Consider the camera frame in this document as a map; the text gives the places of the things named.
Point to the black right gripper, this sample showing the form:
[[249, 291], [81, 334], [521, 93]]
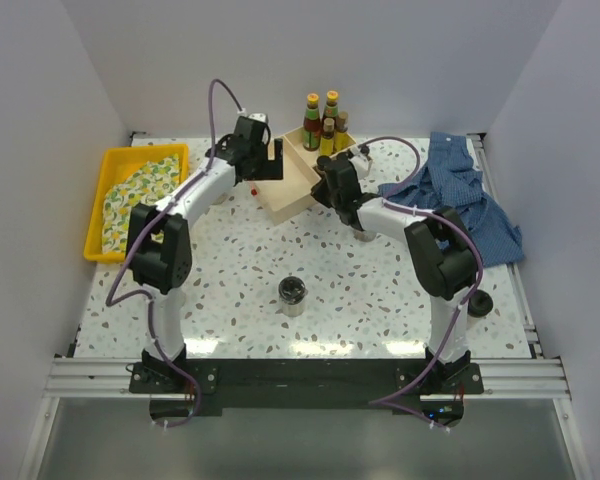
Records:
[[318, 192]]

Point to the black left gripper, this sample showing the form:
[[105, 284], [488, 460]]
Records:
[[271, 169]]

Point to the beige wooden divided box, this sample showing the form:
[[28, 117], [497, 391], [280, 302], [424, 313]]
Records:
[[284, 199]]

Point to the small yellow oil bottle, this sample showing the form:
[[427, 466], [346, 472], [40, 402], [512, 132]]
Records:
[[327, 137], [341, 131]]

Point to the sauce bottle green label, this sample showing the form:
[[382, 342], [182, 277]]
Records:
[[312, 124], [331, 108]]

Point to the glass jar black rim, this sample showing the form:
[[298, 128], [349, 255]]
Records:
[[292, 292]]

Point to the spice jar black lid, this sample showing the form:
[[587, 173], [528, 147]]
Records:
[[321, 162]]

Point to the glass shaker jar brown residue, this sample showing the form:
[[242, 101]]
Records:
[[364, 236]]

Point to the glass shaker jar white powder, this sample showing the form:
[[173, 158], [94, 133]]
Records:
[[220, 199]]

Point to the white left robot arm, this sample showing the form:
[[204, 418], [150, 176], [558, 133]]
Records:
[[159, 252]]

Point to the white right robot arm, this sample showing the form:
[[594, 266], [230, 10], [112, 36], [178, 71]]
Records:
[[445, 259]]

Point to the lemon print cloth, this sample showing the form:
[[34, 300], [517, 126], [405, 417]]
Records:
[[147, 185]]

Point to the blue checked shirt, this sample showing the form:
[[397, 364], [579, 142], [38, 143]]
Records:
[[448, 178]]

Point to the yellow plastic tray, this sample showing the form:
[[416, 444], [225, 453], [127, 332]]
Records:
[[117, 165]]

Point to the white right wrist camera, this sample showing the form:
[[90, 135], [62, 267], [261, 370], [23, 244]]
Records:
[[361, 163]]

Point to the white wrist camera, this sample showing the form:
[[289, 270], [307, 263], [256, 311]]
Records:
[[361, 163], [260, 117]]

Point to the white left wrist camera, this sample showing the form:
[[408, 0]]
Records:
[[260, 117]]

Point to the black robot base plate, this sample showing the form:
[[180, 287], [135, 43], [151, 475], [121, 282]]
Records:
[[209, 387]]

